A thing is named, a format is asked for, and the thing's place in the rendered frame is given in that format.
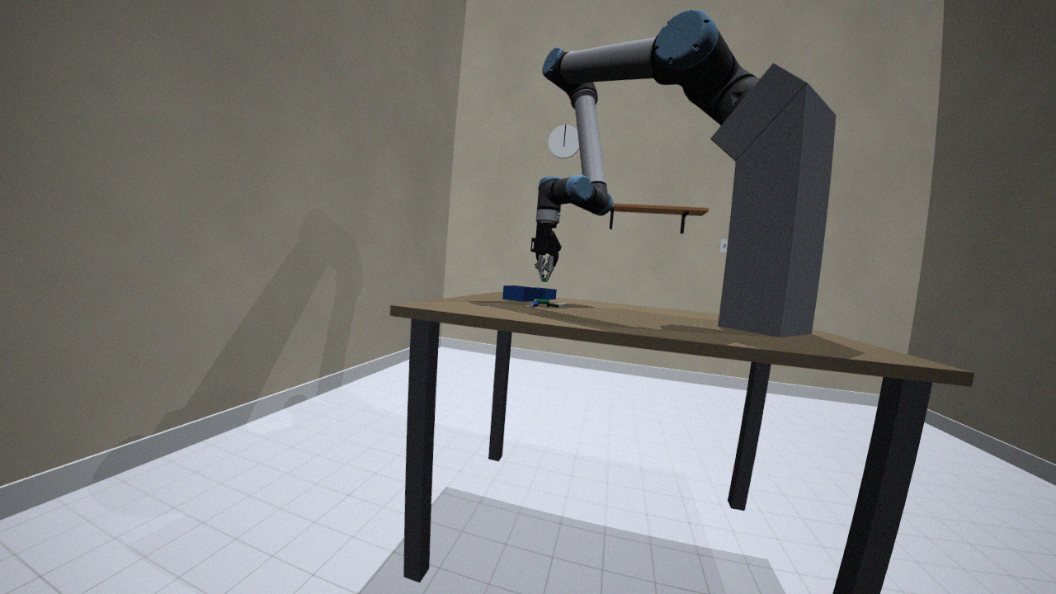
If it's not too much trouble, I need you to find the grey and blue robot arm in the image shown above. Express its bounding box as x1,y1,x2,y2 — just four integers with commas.
536,10,760,224

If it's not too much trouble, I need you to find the blue three-compartment bin rack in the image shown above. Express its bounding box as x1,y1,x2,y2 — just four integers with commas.
502,285,557,302

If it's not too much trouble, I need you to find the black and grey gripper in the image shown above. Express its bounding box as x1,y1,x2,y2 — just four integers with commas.
531,222,559,281

